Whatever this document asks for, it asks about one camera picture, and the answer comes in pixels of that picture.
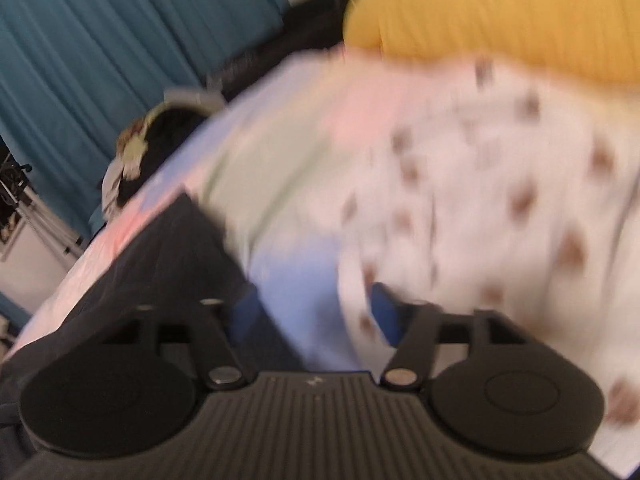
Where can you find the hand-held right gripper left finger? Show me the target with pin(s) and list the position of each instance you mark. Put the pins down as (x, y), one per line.
(245, 312)

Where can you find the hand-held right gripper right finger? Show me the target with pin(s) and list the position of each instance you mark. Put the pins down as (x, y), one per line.
(387, 310)

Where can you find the black pants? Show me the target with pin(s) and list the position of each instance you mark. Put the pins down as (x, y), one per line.
(165, 260)

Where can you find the pastel printed bed blanket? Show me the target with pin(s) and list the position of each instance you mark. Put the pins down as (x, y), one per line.
(300, 280)

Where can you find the white brown-dotted quilt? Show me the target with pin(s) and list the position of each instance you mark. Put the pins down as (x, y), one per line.
(500, 185)

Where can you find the white garment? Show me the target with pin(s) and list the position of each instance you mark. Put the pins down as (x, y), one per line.
(112, 187)

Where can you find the pale yellow knit cloth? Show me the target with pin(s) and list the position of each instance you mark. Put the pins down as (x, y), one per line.
(132, 145)

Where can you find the clear round plastic lid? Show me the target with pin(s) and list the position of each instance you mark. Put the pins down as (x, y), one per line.
(195, 97)

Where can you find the garment steamer stand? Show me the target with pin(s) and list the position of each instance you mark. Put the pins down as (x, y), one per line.
(40, 220)

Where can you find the black leather sofa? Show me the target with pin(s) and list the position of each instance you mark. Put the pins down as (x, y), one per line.
(300, 25)

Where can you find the wide blue curtain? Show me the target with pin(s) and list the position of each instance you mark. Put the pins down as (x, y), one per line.
(100, 50)

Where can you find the yellow pillow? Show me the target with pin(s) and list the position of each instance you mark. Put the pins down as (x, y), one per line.
(475, 15)

